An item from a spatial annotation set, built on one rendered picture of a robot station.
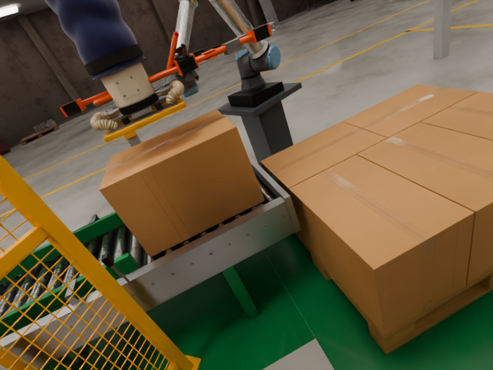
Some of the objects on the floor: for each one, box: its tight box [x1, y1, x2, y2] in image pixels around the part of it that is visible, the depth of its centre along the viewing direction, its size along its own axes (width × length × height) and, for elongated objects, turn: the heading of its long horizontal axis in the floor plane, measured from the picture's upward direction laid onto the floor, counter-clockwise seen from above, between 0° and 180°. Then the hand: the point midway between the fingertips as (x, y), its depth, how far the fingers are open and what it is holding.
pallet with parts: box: [20, 119, 59, 146], centre depth 1100 cm, size 142×99×40 cm
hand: (191, 62), depth 117 cm, fingers open, 14 cm apart
